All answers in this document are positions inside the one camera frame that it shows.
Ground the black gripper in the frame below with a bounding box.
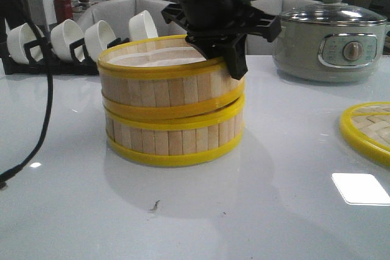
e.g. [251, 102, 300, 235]
[161, 0, 281, 80]

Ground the bamboo steamer tray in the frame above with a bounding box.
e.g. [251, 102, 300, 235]
[97, 35, 244, 119]
[105, 95, 245, 167]

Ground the woven bamboo steamer lid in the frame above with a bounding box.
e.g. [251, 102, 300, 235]
[339, 102, 389, 167]

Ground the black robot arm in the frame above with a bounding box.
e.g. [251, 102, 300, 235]
[161, 0, 281, 80]

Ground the right grey armchair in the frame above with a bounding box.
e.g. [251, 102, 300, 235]
[246, 0, 319, 55]

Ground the grey electric cooking pot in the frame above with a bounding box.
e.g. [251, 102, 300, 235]
[273, 21, 389, 83]

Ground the glass pot lid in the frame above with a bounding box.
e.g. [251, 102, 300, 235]
[280, 0, 387, 26]

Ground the red box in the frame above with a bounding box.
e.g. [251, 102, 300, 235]
[53, 0, 73, 24]

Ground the black bowl rack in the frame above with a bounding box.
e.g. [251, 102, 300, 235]
[0, 37, 130, 76]

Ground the black cable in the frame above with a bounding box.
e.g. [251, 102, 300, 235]
[0, 0, 54, 189]

